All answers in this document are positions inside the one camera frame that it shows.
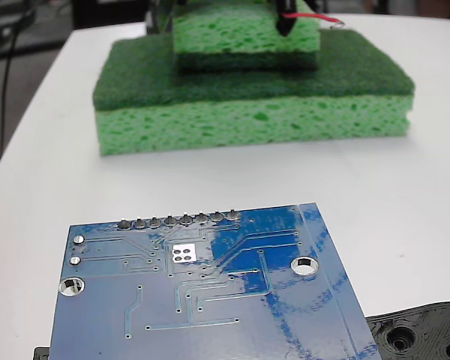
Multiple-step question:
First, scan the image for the thin black cable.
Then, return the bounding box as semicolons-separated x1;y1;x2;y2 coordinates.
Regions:
0;9;27;163

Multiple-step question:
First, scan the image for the small green sponge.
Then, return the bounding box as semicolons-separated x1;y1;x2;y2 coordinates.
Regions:
171;0;322;74

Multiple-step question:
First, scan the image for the dark equipment box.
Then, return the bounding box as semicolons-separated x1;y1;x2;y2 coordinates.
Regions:
70;0;153;31

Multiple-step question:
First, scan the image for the red wire with bare loop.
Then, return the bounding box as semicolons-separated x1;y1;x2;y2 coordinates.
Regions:
280;12;347;30

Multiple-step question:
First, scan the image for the black plastic device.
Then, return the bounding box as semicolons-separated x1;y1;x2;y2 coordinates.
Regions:
32;299;450;360

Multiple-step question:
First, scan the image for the large green sponge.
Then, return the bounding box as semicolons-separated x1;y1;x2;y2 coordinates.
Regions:
92;28;416;158

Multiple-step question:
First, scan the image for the blue printed circuit board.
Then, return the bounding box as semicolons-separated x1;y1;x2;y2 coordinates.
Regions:
48;202;380;360

